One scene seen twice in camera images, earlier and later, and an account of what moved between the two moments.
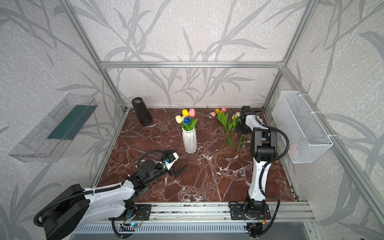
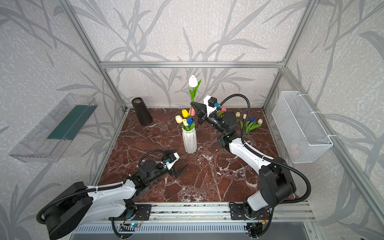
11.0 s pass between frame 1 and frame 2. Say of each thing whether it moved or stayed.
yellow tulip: stayed
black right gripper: moved
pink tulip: stayed
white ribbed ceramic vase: stayed
